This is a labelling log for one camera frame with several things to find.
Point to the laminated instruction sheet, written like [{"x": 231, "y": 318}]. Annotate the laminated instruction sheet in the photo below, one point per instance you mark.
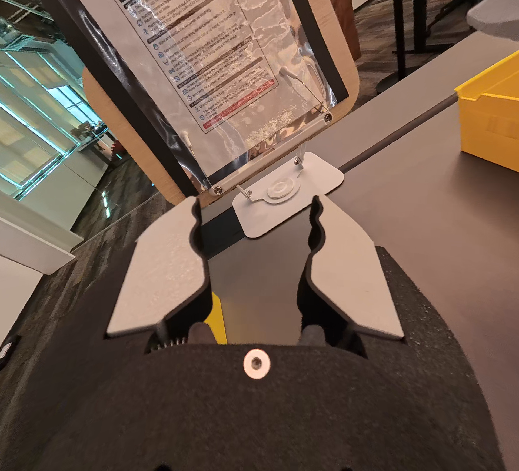
[{"x": 194, "y": 53}]

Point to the black pole stand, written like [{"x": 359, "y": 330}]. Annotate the black pole stand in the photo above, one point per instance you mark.
[{"x": 399, "y": 12}]

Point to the white document stand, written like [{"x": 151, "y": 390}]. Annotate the white document stand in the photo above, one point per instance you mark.
[{"x": 284, "y": 203}]

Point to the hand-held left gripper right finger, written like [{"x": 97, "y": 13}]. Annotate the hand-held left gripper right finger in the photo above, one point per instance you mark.
[{"x": 348, "y": 276}]

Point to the brown wooden post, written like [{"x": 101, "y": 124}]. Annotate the brown wooden post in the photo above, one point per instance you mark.
[{"x": 346, "y": 0}]

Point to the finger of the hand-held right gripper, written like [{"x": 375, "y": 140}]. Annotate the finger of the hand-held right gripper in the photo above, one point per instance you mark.
[{"x": 498, "y": 12}]

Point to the rounded wooden board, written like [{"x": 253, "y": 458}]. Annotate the rounded wooden board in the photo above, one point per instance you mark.
[{"x": 106, "y": 104}]

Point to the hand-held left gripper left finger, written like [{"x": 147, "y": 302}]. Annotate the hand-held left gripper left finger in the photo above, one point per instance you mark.
[{"x": 162, "y": 272}]

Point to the black desk frame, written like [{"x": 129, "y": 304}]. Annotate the black desk frame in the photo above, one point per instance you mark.
[{"x": 421, "y": 0}]

